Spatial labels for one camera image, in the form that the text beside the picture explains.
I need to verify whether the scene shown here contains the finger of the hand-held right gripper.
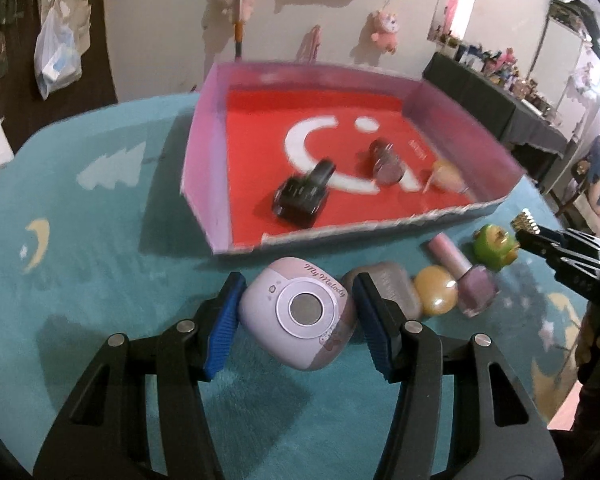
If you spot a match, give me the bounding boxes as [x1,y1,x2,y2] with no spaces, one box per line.
[525,244,600,273]
[517,225,600,253]

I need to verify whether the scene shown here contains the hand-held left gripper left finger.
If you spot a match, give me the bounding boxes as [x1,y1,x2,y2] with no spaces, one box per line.
[32,271,248,480]

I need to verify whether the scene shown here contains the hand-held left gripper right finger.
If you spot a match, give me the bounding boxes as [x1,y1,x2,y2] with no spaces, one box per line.
[351,272,565,480]

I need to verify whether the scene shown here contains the brown compact case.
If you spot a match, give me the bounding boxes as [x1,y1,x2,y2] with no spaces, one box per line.
[340,260,423,321]

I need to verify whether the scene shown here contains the green and yellow toy figure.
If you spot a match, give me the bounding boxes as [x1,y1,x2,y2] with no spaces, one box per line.
[472,223,521,268]

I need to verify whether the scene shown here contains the lilac rounded mini camera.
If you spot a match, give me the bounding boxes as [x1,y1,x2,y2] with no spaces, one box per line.
[238,256,358,372]

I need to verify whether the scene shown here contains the pink nail polish bottle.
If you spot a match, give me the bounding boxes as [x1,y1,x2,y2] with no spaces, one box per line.
[426,233,499,318]

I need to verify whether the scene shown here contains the clear glass cup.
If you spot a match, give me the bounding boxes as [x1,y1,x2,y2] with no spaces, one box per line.
[422,160,476,197]

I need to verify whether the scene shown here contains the black nail polish bottle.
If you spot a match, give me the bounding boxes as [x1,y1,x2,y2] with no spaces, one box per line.
[271,158,337,228]

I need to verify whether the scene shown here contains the brown glitter bottle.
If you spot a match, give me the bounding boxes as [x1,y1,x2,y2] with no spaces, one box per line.
[369,138,406,184]

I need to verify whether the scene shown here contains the pink cardboard box red liner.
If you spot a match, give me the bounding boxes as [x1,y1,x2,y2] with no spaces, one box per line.
[180,60,526,256]

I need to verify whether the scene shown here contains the teal printed blanket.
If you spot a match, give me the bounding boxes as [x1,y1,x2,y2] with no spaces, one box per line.
[0,92,600,480]

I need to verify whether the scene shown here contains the white hanging plush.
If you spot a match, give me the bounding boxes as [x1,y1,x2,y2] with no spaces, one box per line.
[572,62,600,106]

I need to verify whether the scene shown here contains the dark cloth covered table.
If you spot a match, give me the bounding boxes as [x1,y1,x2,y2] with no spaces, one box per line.
[422,51,573,161]

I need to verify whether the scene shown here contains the white wardrobe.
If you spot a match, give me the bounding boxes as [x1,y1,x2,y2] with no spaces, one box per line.
[545,0,600,126]

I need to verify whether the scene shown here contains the row of cosmetic bottles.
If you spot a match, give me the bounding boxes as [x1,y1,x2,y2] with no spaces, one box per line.
[432,30,556,116]

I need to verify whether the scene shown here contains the black bag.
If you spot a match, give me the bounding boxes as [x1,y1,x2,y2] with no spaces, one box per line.
[550,0,600,61]

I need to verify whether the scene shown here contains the pink plush doll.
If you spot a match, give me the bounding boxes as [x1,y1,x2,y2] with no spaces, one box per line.
[369,10,401,53]

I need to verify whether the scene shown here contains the pink dustpan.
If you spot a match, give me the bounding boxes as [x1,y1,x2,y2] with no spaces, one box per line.
[305,25,323,63]

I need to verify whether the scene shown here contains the dark brown door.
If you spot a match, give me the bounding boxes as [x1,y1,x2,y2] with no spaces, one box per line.
[0,0,118,118]

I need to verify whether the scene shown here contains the translucent plastic bag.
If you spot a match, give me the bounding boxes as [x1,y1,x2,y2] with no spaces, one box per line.
[34,7,83,101]

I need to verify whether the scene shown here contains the clear hanging organizer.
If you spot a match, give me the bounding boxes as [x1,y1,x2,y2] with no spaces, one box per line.
[37,0,93,56]

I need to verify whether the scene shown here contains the wall mirror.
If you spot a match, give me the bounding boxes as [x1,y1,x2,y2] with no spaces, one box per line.
[427,0,483,43]

